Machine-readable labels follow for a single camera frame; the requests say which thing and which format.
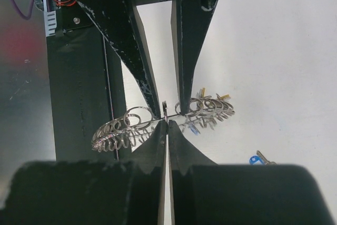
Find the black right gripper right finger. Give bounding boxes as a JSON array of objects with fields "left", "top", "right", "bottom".
[{"left": 168, "top": 121, "right": 334, "bottom": 224}]

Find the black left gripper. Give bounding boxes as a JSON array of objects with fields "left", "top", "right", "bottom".
[{"left": 76, "top": 0, "right": 218, "bottom": 119}]

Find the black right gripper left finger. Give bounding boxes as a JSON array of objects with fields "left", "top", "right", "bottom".
[{"left": 1, "top": 121, "right": 167, "bottom": 224}]

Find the silver disc with key rings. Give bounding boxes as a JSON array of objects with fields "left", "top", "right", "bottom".
[{"left": 91, "top": 97, "right": 235, "bottom": 153}]

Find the yellow key tag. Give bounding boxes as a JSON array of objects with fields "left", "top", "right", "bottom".
[{"left": 216, "top": 93, "right": 231, "bottom": 101}]

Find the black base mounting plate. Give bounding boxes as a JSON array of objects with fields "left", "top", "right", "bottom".
[{"left": 46, "top": 0, "right": 131, "bottom": 162}]

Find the blue key tag on ring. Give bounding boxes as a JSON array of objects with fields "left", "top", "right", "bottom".
[{"left": 188, "top": 123, "right": 200, "bottom": 135}]

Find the white slotted cable duct left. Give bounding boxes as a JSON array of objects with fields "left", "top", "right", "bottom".
[{"left": 43, "top": 0, "right": 61, "bottom": 37}]

